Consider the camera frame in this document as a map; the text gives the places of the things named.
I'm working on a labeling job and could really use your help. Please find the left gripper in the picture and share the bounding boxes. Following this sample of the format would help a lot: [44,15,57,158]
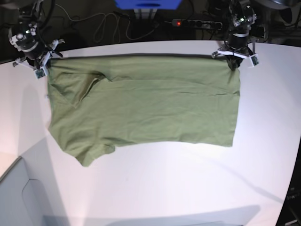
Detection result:
[211,33,260,71]

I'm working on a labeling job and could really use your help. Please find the grey panel at table corner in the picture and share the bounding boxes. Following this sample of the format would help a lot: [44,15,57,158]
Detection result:
[0,157,49,226]

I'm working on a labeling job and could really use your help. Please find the black power strip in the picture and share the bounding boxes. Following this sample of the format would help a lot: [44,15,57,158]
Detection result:
[164,19,223,31]

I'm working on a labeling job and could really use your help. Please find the grey cable on floor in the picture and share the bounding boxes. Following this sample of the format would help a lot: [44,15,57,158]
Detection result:
[56,4,160,43]

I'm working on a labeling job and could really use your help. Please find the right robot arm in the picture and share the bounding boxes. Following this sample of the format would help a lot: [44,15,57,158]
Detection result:
[8,0,65,79]

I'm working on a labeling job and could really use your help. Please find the green T-shirt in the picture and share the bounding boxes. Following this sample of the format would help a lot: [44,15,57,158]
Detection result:
[48,55,240,167]

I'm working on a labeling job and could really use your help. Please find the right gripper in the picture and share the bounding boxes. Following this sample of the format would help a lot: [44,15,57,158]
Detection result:
[8,29,65,79]

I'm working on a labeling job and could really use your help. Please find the blue plastic box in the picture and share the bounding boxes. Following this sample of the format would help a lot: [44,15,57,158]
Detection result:
[115,0,181,10]

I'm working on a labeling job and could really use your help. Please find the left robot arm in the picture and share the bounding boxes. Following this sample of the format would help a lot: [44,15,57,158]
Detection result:
[212,0,259,71]

